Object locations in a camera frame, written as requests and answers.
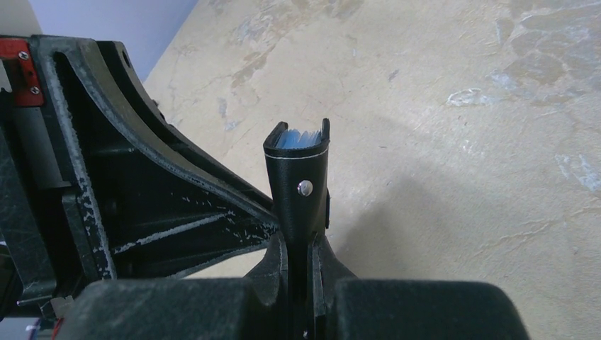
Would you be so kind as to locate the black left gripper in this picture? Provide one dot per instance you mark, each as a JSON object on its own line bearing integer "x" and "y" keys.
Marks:
{"x": 141, "y": 201}

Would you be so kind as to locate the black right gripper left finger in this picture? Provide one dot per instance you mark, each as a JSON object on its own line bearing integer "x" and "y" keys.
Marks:
{"x": 250, "y": 307}

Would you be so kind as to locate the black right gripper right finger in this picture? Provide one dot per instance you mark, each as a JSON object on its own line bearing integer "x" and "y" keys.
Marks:
{"x": 343, "y": 306}

